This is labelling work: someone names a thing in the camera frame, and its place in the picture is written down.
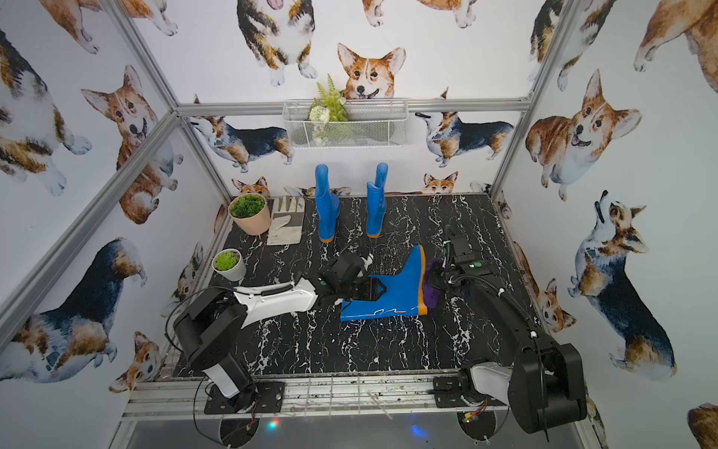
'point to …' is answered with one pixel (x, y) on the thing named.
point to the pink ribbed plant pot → (254, 224)
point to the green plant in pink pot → (247, 206)
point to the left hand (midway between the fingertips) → (385, 286)
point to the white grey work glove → (286, 224)
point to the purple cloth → (431, 289)
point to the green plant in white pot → (224, 261)
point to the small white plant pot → (235, 273)
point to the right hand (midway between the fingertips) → (429, 276)
